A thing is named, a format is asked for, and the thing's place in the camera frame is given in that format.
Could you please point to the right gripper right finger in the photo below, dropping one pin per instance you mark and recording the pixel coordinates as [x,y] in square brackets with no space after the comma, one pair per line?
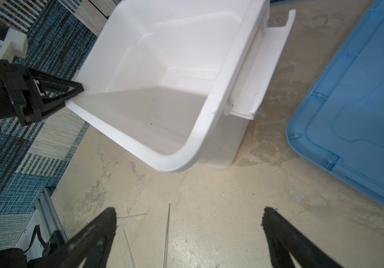
[285,243]

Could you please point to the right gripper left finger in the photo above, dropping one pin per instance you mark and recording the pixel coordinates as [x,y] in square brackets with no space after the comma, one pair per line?
[89,248]

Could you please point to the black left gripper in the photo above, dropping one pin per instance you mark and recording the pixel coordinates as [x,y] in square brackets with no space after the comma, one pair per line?
[31,95]

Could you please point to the clear glass stirring rod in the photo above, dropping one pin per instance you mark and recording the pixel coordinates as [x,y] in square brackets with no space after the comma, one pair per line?
[129,252]

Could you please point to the white plastic storage bin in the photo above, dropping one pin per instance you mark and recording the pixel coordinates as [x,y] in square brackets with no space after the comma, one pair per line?
[176,83]

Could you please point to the blue plastic bin lid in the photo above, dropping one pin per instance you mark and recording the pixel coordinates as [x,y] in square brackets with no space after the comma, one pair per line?
[339,126]

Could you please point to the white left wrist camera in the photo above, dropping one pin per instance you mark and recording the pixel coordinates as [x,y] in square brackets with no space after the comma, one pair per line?
[1,43]

